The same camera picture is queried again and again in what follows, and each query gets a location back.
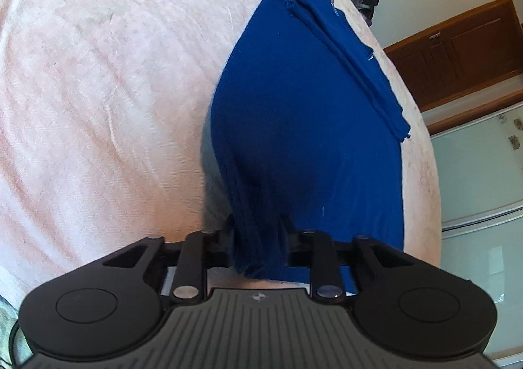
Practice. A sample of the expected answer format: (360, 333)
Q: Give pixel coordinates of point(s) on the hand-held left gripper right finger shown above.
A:
(292, 250)

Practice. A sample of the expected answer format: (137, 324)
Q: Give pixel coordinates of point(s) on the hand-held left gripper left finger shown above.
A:
(222, 246)

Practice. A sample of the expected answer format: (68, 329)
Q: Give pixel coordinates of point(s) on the blue knit sweater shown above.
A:
(302, 128)

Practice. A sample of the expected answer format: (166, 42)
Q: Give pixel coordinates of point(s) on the pale glass wardrobe door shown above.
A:
(482, 209)

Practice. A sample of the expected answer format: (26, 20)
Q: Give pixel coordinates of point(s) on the pink bed sheet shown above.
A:
(102, 87)

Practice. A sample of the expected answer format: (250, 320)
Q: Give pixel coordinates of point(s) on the brown wooden door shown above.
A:
(461, 54)

